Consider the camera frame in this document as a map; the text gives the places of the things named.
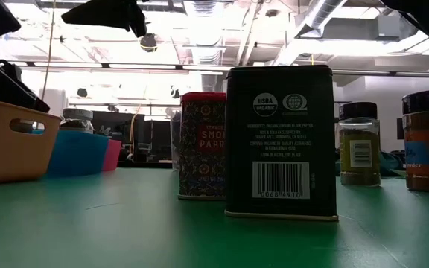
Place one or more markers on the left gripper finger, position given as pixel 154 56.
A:
pixel 9 89

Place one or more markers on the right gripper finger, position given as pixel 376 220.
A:
pixel 103 13

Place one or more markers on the white-lid glass spice jar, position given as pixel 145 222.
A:
pixel 76 121

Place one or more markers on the red paprika spice tin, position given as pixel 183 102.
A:
pixel 201 149

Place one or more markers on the black-lid jar green herbs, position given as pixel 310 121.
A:
pixel 359 156

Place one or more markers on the black ceiling fixture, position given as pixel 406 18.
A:
pixel 148 42

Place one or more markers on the white background column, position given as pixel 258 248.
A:
pixel 58 100

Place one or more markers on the orange plastic bin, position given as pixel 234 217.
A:
pixel 6 160

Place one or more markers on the blue plastic bin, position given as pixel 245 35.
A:
pixel 80 154

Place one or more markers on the small succulent plant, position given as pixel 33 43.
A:
pixel 104 131

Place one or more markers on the dark background desks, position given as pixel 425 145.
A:
pixel 155 137

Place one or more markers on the pink plastic bin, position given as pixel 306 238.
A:
pixel 112 154

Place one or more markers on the black pepper spice tin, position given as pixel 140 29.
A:
pixel 281 149

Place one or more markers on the black-lid jar orange label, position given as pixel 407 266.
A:
pixel 428 149

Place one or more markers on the silver ceiling duct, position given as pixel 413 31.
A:
pixel 322 15

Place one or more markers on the horizontal metal rail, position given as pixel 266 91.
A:
pixel 386 74

